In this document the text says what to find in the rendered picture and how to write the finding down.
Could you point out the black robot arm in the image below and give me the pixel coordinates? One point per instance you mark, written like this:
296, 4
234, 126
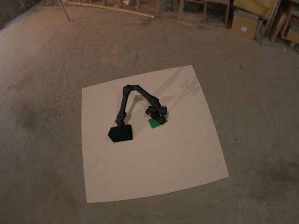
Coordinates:
155, 108

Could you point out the green circuit board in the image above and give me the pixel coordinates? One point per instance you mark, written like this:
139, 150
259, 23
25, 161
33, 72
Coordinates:
154, 123

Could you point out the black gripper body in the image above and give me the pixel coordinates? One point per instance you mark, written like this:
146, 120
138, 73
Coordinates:
156, 116

